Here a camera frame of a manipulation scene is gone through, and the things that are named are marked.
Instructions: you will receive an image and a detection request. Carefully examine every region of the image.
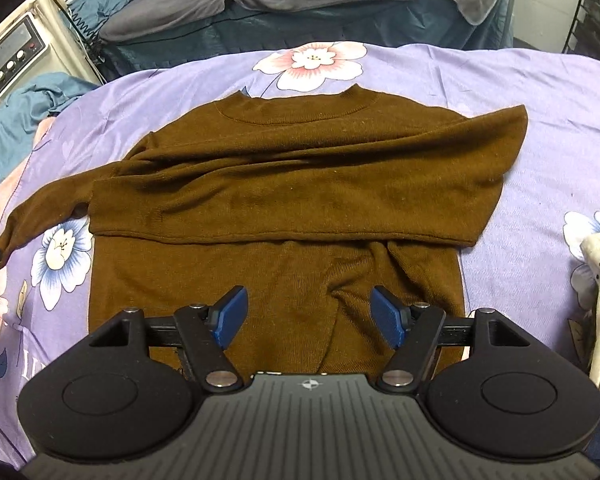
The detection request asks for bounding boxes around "purple floral bed sheet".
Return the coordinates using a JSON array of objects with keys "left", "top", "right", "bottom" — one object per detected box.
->
[{"left": 0, "top": 41, "right": 600, "bottom": 471}]

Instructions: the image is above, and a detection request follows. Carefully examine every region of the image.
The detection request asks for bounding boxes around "white machine with control panel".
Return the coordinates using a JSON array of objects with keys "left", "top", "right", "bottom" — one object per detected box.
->
[{"left": 0, "top": 0, "right": 103, "bottom": 116}]

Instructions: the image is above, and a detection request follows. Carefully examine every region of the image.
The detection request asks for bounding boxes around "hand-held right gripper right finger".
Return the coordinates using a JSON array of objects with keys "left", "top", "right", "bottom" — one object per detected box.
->
[{"left": 370, "top": 285, "right": 531, "bottom": 395}]

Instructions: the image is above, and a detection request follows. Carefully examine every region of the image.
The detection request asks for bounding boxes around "brown knit sweater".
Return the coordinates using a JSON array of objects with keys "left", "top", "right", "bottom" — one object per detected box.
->
[{"left": 0, "top": 85, "right": 529, "bottom": 376}]

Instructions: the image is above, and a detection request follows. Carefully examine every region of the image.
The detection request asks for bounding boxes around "blue quilt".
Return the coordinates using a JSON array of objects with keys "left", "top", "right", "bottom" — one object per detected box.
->
[{"left": 0, "top": 72, "right": 98, "bottom": 221}]

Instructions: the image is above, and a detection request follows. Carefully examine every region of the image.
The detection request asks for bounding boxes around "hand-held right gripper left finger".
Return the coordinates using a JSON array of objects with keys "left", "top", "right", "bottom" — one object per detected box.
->
[{"left": 89, "top": 285, "right": 249, "bottom": 395}]

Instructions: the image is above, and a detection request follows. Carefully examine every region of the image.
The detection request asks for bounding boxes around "teal covered bed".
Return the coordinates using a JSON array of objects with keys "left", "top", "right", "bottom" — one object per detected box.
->
[{"left": 67, "top": 0, "right": 511, "bottom": 68}]

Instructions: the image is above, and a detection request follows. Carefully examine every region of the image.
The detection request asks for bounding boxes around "black coiled cable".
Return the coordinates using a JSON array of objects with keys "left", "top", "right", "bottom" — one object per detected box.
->
[{"left": 62, "top": 0, "right": 98, "bottom": 43}]

